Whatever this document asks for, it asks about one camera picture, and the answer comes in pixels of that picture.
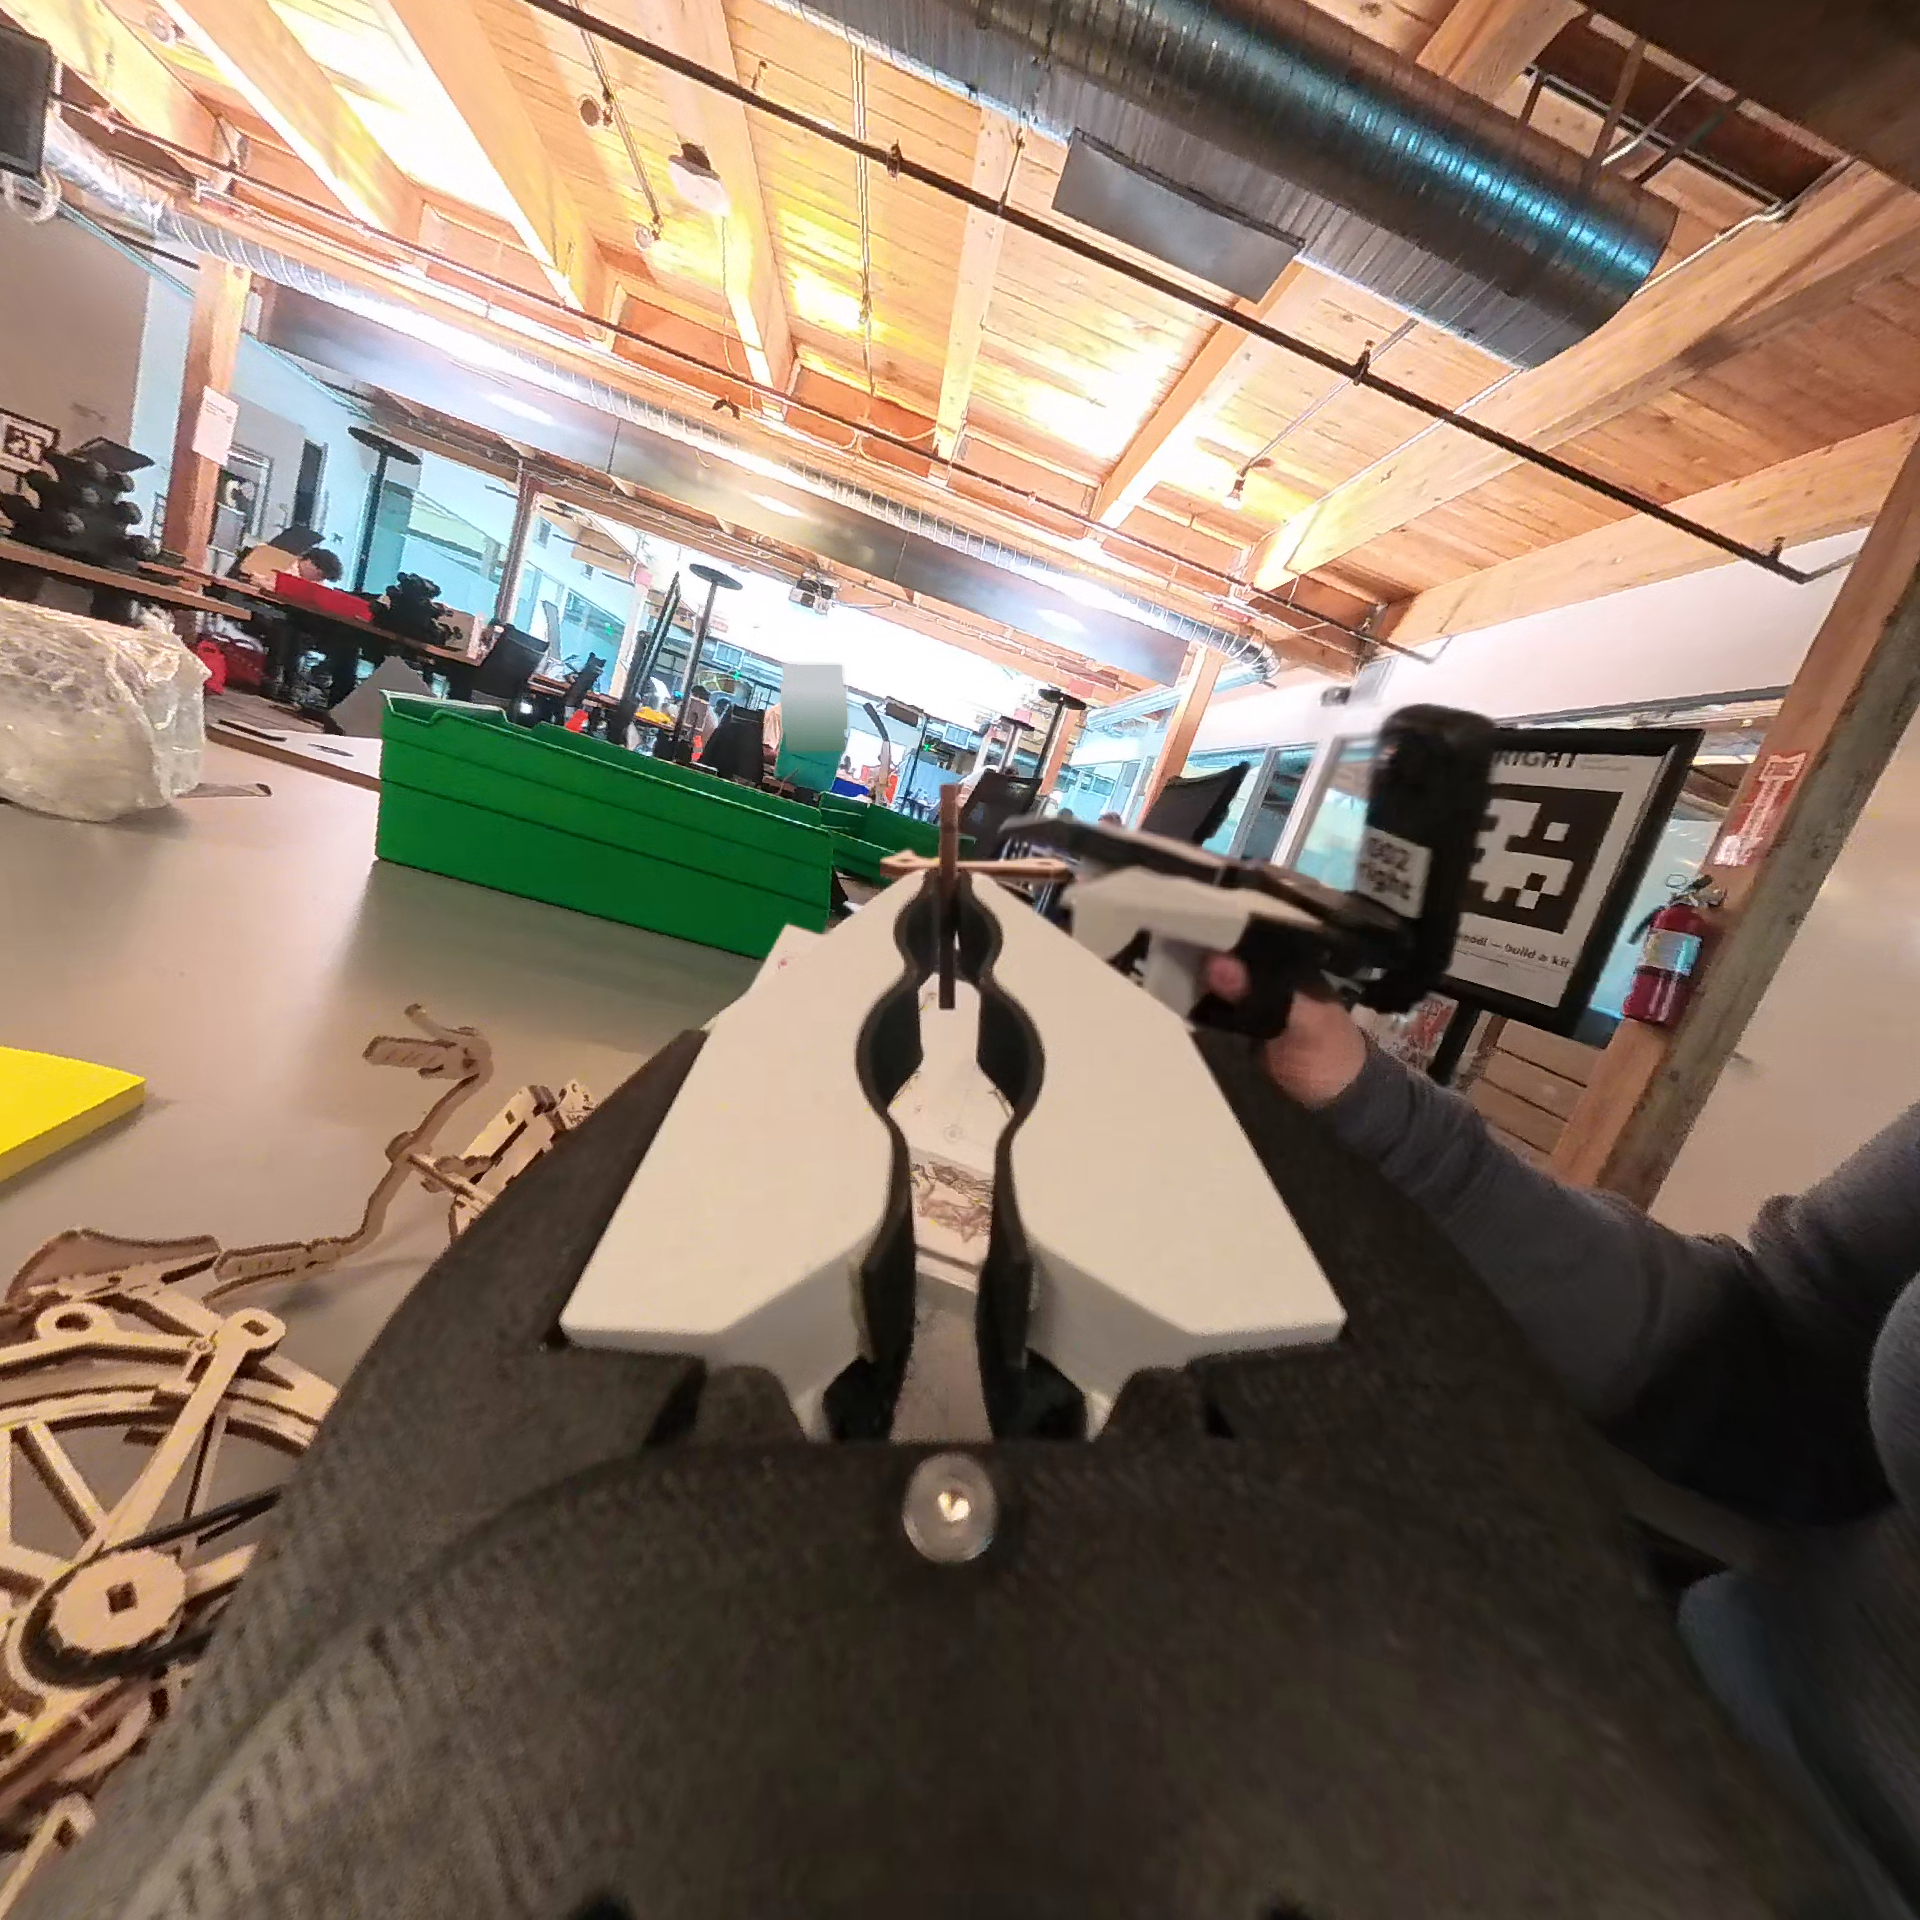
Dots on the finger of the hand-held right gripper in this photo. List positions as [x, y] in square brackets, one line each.
[1141, 855]
[1155, 909]

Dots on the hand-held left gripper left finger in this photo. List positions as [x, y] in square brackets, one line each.
[721, 1201]

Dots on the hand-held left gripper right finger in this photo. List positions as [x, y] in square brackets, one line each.
[1155, 1201]

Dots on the small wooden cross part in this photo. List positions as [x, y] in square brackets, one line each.
[948, 841]

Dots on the person's right forearm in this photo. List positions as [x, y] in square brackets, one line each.
[1621, 1290]

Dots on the small wooden model assembly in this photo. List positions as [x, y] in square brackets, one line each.
[502, 1148]

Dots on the curved wooden model strip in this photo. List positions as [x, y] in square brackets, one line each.
[413, 1140]

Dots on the laser-cut wooden parts sheet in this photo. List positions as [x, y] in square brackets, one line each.
[121, 1605]

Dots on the person's right hand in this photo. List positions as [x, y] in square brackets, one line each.
[1313, 1058]

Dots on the black floor lamp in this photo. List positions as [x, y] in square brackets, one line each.
[383, 450]
[1062, 698]
[714, 578]

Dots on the white instruction booklet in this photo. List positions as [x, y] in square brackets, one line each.
[948, 1201]

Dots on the low green bin stack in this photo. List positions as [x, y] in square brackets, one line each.
[879, 841]

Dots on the red fire extinguisher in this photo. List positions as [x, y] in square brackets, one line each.
[1671, 960]

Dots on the flat cardboard sheet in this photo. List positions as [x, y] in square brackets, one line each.
[300, 750]

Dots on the black ceiling panel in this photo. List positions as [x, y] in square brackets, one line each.
[1170, 219]

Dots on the yellow pad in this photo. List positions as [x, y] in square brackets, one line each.
[52, 1103]

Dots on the clear bubble wrap bundle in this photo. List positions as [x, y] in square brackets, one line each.
[82, 704]

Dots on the person's leg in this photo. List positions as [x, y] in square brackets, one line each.
[1814, 1724]

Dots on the long wooden table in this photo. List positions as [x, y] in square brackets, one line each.
[121, 578]

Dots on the black equipment stack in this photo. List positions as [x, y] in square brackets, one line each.
[82, 503]

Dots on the slim wooden post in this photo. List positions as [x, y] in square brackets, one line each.
[1201, 712]

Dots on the thick wooden post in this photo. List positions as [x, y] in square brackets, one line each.
[1784, 841]

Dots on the silver round ceiling duct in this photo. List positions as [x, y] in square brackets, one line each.
[1351, 135]

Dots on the wooden post with paper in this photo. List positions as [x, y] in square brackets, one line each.
[207, 404]

